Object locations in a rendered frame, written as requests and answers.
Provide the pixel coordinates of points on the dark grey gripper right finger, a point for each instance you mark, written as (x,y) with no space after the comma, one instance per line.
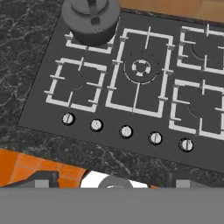
(183,183)

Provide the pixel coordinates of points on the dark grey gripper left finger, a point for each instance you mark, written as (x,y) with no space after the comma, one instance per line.
(46,178)

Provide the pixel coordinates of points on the round silver hob knob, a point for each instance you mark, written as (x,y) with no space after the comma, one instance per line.
(96,125)
(68,119)
(186,144)
(155,137)
(126,131)

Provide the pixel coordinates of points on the black gas hob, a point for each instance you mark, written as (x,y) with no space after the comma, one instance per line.
(116,122)

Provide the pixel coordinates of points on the dark grey pot with lid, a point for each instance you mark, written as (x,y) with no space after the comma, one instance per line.
(87,26)

